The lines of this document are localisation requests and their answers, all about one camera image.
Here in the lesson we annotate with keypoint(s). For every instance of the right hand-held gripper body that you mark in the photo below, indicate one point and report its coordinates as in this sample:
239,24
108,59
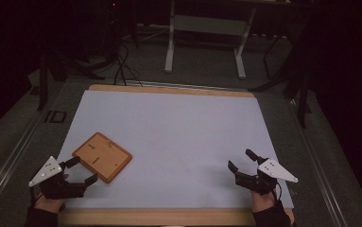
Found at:
262,184

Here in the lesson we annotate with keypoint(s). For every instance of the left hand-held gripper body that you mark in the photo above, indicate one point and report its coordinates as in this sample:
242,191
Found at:
54,187

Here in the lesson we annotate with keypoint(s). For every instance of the wooden photo frame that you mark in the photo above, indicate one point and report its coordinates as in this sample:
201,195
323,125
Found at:
104,157

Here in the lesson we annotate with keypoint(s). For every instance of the person's right hand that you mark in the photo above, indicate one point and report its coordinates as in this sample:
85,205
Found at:
263,201

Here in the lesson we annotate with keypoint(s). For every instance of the person's left hand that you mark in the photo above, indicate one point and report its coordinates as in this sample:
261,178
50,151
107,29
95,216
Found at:
49,204

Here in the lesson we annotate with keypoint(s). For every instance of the black floor plate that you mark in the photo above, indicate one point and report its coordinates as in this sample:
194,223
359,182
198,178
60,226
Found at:
55,116

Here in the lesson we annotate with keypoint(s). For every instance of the white table mat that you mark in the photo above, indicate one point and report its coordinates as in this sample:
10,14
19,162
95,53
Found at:
175,132

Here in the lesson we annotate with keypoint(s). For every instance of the white metal desk frame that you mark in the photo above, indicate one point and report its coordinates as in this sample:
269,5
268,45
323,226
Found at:
169,47

